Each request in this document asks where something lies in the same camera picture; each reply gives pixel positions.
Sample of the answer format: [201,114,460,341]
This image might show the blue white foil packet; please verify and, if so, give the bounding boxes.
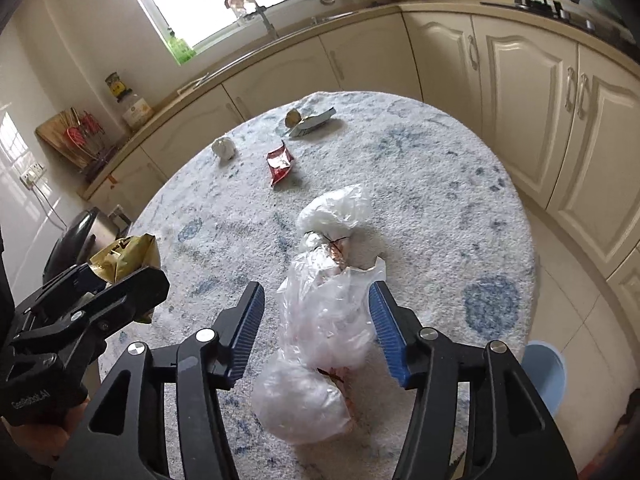
[289,108,337,138]

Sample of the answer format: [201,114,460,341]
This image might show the gold snack bag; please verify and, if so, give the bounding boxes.
[89,234,162,325]

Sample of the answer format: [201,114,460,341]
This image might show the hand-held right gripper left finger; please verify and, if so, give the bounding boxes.
[50,281,266,480]

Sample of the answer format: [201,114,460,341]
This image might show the black gas stove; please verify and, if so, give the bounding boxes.
[480,0,626,41]

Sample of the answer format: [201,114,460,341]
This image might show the white power cable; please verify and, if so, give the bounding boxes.
[31,185,71,228]

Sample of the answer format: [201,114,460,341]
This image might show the round table blue-white cloth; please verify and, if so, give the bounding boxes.
[97,91,543,480]

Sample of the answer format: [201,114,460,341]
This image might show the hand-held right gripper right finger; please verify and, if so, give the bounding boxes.
[367,280,578,480]

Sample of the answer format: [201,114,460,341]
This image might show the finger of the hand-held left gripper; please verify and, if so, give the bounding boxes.
[14,262,108,326]
[11,267,171,357]

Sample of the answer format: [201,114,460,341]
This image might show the glass jar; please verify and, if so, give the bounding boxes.
[121,92,153,131]

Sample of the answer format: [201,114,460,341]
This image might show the clear plastic bag orange contents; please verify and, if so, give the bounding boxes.
[276,247,388,376]

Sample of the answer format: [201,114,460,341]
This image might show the white crumpled tissue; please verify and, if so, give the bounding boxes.
[211,137,237,162]

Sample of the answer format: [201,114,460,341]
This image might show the green plastic bottle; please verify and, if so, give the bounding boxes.
[167,35,196,65]

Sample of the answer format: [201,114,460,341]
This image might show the white crumpled plastic bag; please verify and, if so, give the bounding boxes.
[251,352,355,445]
[296,184,375,253]

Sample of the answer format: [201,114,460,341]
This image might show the black chair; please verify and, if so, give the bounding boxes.
[42,207,132,286]

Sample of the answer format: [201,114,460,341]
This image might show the red snack wrapper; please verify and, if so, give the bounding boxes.
[266,141,294,187]

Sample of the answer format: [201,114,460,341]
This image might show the metal sink faucet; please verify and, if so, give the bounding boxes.
[224,0,278,41]

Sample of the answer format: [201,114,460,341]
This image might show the yellow black tin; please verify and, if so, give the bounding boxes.
[105,72,132,103]

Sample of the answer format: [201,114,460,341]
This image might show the white wall socket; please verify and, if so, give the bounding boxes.
[20,162,47,188]

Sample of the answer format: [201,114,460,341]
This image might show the blue plastic bin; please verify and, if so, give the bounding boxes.
[520,341,569,418]

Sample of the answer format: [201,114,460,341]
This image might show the person's left hand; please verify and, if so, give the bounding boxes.
[4,395,94,465]

